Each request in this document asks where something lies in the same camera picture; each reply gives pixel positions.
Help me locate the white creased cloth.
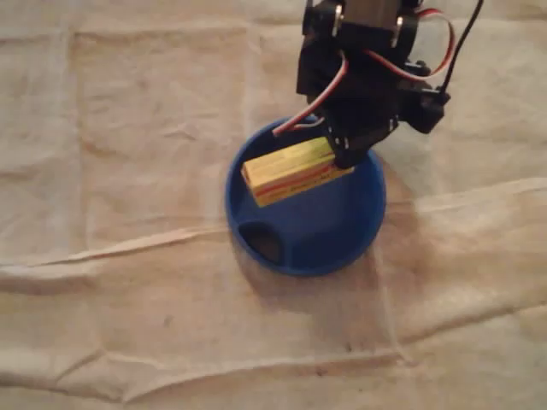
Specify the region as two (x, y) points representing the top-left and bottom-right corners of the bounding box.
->
(0, 0), (547, 410)

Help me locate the yellow rectangular packet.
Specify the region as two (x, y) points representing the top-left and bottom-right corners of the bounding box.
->
(240, 137), (356, 209)

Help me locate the black cable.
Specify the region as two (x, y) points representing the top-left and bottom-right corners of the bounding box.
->
(439, 0), (487, 96)

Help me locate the blue round plastic bowl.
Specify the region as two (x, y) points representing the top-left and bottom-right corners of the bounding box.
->
(225, 114), (388, 278)

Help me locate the red white servo cable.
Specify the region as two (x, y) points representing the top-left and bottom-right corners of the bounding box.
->
(362, 7), (457, 81)
(272, 54), (350, 138)

